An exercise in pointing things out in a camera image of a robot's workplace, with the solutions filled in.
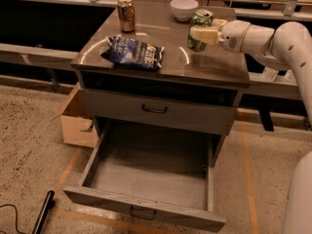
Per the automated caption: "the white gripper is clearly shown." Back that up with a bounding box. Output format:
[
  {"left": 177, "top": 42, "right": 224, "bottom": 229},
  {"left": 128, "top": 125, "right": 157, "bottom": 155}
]
[{"left": 190, "top": 19, "right": 251, "bottom": 53}]

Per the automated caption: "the green soda can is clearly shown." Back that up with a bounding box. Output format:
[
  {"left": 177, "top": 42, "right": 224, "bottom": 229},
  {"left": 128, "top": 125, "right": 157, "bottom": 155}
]
[{"left": 187, "top": 9, "right": 214, "bottom": 52}]

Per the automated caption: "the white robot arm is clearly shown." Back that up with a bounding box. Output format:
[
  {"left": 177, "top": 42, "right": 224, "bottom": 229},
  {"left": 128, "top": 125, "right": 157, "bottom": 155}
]
[{"left": 190, "top": 19, "right": 312, "bottom": 234}]

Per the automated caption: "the closed grey top drawer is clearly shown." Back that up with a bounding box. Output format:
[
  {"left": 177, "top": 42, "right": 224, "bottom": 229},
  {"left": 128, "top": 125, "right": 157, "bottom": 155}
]
[{"left": 80, "top": 89, "right": 236, "bottom": 135}]

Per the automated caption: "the grey drawer cabinet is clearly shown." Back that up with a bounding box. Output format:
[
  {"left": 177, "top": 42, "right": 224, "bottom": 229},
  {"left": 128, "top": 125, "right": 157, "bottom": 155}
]
[{"left": 71, "top": 2, "right": 250, "bottom": 157}]

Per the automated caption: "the gold soda can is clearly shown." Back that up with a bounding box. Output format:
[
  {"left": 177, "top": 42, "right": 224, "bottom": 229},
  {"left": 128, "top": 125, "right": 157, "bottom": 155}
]
[{"left": 117, "top": 0, "right": 136, "bottom": 32}]

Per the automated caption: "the open grey middle drawer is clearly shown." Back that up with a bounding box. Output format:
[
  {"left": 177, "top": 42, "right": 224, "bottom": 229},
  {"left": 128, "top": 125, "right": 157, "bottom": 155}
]
[{"left": 64, "top": 121, "right": 226, "bottom": 232}]

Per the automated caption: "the white bowl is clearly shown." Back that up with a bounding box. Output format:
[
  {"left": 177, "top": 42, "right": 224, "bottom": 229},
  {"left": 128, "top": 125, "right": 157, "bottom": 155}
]
[{"left": 170, "top": 0, "right": 199, "bottom": 21}]

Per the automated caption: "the clear sanitizer bottle left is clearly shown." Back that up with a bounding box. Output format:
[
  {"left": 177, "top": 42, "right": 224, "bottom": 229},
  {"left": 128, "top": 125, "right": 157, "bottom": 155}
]
[{"left": 261, "top": 66, "right": 279, "bottom": 82}]

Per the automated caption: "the clear sanitizer bottle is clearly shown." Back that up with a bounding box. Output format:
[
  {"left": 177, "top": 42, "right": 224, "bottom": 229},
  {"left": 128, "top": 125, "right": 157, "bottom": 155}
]
[
  {"left": 261, "top": 66, "right": 279, "bottom": 82},
  {"left": 285, "top": 69, "right": 296, "bottom": 83}
]

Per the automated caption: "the clear sanitizer bottle right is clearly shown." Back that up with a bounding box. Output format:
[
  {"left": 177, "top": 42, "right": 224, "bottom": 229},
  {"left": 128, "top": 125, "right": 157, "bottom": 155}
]
[{"left": 285, "top": 69, "right": 296, "bottom": 83}]

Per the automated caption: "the blue chip bag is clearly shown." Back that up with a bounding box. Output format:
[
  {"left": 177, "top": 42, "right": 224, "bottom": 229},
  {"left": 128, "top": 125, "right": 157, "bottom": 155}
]
[{"left": 101, "top": 35, "right": 164, "bottom": 71}]

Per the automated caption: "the cardboard box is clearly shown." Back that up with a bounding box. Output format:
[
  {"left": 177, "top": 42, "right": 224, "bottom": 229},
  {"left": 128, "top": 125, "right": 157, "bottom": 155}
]
[{"left": 52, "top": 83, "right": 98, "bottom": 148}]

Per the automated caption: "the grey metal rail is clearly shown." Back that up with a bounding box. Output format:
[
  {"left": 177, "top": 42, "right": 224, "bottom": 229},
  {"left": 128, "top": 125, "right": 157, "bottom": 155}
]
[{"left": 0, "top": 43, "right": 77, "bottom": 71}]

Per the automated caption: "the black pole with cable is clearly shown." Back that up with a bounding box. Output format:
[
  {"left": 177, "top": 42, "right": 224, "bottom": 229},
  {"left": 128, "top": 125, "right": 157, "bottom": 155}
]
[{"left": 0, "top": 190, "right": 55, "bottom": 234}]

